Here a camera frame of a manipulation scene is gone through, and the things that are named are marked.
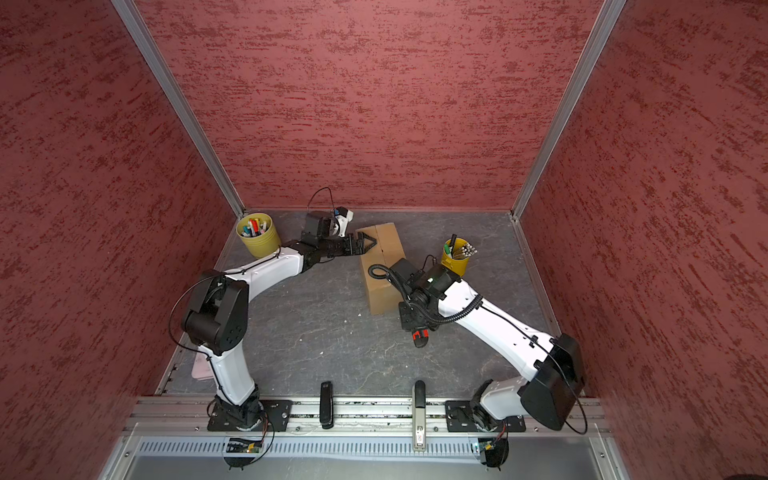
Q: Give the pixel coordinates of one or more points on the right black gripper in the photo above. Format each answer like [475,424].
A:
[410,323]

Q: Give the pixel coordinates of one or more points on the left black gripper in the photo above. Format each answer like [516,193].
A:
[351,241]

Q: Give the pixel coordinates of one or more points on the brown cardboard express box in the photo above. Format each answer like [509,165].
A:
[381,295]

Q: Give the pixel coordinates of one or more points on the red black utility knife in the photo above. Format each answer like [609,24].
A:
[420,338]

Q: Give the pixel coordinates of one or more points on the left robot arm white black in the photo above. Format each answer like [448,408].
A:
[217,317]

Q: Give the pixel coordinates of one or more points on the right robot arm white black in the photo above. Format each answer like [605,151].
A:
[550,369]

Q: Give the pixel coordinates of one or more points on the yellow pen cup right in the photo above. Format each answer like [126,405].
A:
[456,254]

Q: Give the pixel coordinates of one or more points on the yellow pen cup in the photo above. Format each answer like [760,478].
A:
[259,234]
[456,254]

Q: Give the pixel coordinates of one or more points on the yellow pen cup left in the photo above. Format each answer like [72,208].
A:
[259,234]

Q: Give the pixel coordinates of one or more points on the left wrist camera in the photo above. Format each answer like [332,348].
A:
[342,217]

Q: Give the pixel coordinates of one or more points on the grey black clamp handle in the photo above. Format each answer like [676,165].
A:
[419,405]

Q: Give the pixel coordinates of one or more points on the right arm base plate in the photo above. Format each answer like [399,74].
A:
[462,416]

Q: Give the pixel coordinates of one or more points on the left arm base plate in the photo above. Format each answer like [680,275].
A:
[252,416]

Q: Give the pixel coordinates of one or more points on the aluminium frame rail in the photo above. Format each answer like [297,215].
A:
[188,415]

